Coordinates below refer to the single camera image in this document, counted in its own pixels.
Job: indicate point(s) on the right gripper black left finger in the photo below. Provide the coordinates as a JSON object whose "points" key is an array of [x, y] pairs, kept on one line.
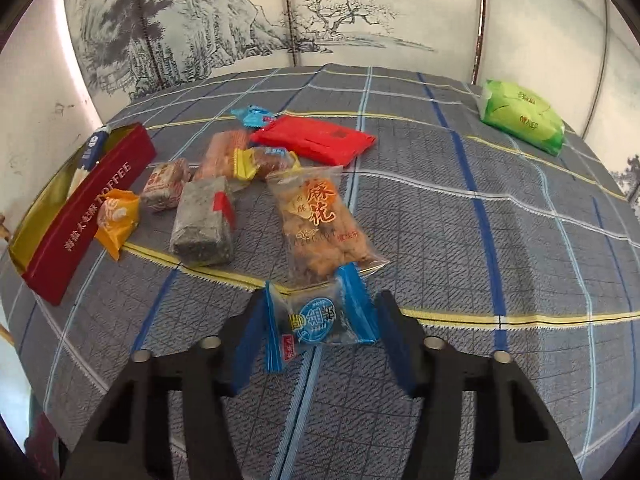
{"points": [[128, 435]]}

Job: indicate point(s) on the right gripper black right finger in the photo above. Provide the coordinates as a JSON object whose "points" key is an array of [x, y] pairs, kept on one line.
{"points": [[515, 436]]}

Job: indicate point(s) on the blue round cookie packet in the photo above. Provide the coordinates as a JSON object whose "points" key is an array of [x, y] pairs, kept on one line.
{"points": [[337, 313]]}

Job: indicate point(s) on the clear black sesame snack pack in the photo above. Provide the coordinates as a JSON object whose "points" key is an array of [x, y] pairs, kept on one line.
{"points": [[204, 223]]}

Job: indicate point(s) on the orange snack packet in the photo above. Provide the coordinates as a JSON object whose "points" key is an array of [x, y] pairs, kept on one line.
{"points": [[117, 218]]}

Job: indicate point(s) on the brown printed square cake pack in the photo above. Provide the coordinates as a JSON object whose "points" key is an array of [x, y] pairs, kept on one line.
{"points": [[164, 188]]}

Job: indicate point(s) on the clear fried twist snack bag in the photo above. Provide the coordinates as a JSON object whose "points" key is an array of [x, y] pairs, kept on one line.
{"points": [[320, 232]]}

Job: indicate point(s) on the clear orange cracker stick pack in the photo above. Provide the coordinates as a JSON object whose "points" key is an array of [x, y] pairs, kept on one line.
{"points": [[218, 160]]}

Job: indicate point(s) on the yellow brown cake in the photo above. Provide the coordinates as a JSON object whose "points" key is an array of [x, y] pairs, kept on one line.
{"points": [[260, 161]]}

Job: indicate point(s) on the plaid blue grey tablecloth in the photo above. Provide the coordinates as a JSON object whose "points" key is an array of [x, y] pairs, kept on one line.
{"points": [[490, 243]]}

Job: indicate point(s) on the red gold toffee tin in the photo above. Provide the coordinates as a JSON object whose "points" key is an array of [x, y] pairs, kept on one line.
{"points": [[58, 228]]}

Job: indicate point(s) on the blue soda cracker pack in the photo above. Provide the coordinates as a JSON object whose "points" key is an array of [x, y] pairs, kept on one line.
{"points": [[90, 157]]}

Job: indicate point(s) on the green tissue pack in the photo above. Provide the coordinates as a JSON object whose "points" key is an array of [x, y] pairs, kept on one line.
{"points": [[520, 112]]}

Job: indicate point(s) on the light blue candy packet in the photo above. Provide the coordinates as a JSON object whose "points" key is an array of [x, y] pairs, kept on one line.
{"points": [[253, 116]]}

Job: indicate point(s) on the red flat snack packet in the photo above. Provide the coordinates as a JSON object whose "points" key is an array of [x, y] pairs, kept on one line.
{"points": [[324, 142]]}

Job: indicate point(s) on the ink landscape folding screen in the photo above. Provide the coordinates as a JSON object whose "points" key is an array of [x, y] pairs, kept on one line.
{"points": [[579, 54]]}

